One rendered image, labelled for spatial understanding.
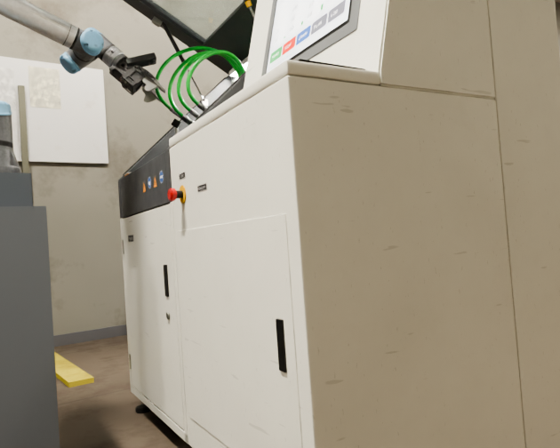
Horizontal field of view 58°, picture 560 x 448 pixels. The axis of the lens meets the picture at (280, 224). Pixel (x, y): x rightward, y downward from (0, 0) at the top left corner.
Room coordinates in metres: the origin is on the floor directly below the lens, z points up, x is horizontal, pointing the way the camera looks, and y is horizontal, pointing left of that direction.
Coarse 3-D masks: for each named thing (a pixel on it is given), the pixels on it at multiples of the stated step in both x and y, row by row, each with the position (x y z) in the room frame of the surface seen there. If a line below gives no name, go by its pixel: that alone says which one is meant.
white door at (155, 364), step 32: (128, 224) 2.00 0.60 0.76; (160, 224) 1.63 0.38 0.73; (128, 256) 2.02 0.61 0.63; (160, 256) 1.65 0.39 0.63; (128, 288) 2.05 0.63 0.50; (160, 288) 1.67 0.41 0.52; (128, 320) 2.08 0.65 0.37; (160, 320) 1.69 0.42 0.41; (160, 352) 1.71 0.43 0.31; (160, 384) 1.73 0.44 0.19
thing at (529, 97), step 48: (528, 0) 1.28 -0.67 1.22; (528, 48) 1.27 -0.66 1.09; (528, 96) 1.26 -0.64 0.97; (528, 144) 1.25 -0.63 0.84; (528, 192) 1.24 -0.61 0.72; (528, 240) 1.23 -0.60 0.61; (528, 288) 1.22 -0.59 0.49; (528, 336) 1.22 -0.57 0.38; (528, 384) 1.21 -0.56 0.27; (528, 432) 1.20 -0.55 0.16
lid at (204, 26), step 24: (144, 0) 2.13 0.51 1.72; (168, 0) 2.07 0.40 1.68; (192, 0) 2.01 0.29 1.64; (216, 0) 1.96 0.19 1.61; (240, 0) 1.90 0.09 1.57; (168, 24) 2.21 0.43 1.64; (192, 24) 2.17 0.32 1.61; (216, 24) 2.10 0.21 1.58; (240, 24) 2.01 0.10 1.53; (216, 48) 2.24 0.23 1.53; (240, 48) 2.17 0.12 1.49
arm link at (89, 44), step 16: (0, 0) 1.50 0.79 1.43; (16, 0) 1.52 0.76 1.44; (16, 16) 1.54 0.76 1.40; (32, 16) 1.55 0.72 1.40; (48, 16) 1.58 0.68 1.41; (48, 32) 1.59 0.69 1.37; (64, 32) 1.61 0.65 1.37; (80, 32) 1.64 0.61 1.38; (96, 32) 1.65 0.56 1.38; (80, 48) 1.65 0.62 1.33; (96, 48) 1.65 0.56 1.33
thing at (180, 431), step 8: (176, 264) 1.51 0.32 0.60; (176, 272) 1.51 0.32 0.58; (176, 280) 1.52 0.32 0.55; (176, 288) 1.52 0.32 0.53; (176, 296) 1.53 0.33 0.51; (176, 304) 1.53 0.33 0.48; (128, 328) 2.10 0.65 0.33; (128, 336) 2.10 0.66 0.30; (128, 344) 2.11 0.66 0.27; (128, 352) 2.11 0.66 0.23; (184, 384) 1.51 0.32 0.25; (136, 392) 2.03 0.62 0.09; (184, 392) 1.51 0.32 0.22; (144, 400) 1.93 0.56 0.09; (184, 400) 1.52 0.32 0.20; (136, 408) 2.06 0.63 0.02; (144, 408) 2.05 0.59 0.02; (152, 408) 1.83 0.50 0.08; (184, 408) 1.52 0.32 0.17; (160, 416) 1.75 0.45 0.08; (168, 416) 1.68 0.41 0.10; (184, 416) 1.52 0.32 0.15; (168, 424) 1.67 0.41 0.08; (176, 424) 1.60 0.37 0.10; (184, 424) 1.53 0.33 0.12; (176, 432) 1.60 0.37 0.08; (184, 432) 1.53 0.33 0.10; (184, 440) 1.54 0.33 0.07
